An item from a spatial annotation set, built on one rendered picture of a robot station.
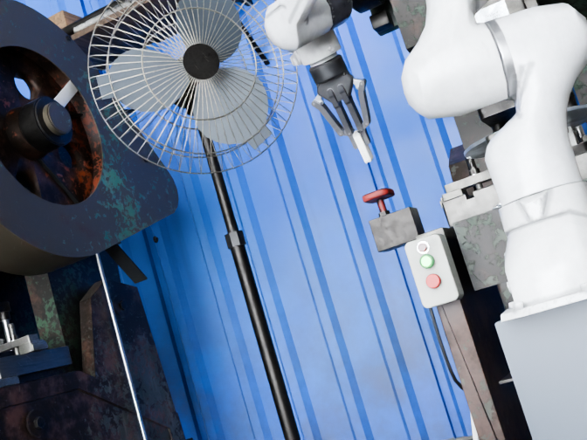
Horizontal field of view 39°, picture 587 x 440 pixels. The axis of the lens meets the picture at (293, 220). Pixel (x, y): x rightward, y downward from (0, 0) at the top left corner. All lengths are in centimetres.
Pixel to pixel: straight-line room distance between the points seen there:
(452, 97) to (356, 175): 214
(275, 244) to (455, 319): 177
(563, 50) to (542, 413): 46
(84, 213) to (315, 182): 109
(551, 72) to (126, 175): 190
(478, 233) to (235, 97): 90
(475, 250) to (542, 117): 66
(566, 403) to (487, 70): 43
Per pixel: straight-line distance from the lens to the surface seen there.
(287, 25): 161
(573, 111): 175
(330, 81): 179
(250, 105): 235
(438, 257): 165
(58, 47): 282
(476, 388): 170
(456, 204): 184
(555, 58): 115
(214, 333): 353
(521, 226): 110
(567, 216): 108
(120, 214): 271
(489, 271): 174
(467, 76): 113
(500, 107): 192
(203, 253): 352
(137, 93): 231
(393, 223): 176
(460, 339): 170
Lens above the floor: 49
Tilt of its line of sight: 9 degrees up
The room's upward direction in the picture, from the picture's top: 17 degrees counter-clockwise
